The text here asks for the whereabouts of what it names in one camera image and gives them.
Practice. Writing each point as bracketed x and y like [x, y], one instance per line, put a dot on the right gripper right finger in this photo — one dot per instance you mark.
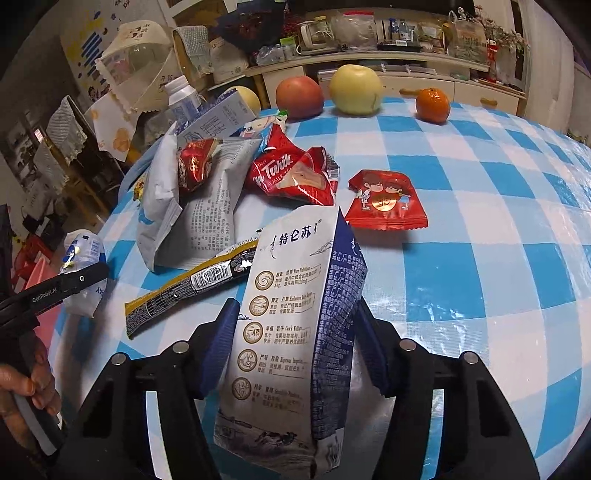
[481, 437]

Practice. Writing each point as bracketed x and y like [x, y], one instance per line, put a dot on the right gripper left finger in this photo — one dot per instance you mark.
[109, 437]

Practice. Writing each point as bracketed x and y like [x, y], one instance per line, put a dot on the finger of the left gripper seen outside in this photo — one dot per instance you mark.
[26, 306]

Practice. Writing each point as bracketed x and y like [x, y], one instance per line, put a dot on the grey white snack bag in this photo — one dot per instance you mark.
[180, 228]

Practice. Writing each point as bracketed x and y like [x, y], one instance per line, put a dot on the white blue milk carton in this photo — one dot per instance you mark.
[285, 394]

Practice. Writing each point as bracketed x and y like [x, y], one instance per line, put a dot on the yellow black long wrapper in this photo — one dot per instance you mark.
[229, 265]

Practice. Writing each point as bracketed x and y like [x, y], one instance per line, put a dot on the small red candy wrapper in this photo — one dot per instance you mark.
[194, 164]

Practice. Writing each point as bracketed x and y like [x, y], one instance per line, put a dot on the red cartoon snack packet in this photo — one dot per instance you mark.
[385, 201]

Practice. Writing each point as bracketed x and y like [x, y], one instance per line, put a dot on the red Tarik wrapper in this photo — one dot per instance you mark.
[281, 169]

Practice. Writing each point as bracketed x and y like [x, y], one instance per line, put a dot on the blue wet wipes pack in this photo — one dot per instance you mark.
[261, 127]

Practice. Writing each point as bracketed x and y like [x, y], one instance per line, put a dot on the person's left hand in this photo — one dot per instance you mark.
[40, 387]

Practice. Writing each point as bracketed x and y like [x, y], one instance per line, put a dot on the white plastic milk bottle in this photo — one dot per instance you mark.
[184, 102]

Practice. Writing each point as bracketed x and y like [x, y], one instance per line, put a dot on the cream mesh food cover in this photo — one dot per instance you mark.
[138, 64]

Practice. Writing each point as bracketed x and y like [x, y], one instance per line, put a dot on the yellow pear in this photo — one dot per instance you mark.
[250, 98]

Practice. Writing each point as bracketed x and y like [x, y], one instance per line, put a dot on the orange tangerine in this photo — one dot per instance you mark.
[433, 106]

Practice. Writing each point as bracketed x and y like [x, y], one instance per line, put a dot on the red apple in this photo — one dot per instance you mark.
[301, 97]

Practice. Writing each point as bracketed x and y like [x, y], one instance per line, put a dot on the dark blue flower bouquet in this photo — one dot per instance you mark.
[253, 25]

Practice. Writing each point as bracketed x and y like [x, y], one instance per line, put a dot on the white TV cabinet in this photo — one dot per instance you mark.
[402, 74]

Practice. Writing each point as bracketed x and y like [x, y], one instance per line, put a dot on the yellow green apple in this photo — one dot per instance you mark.
[356, 90]

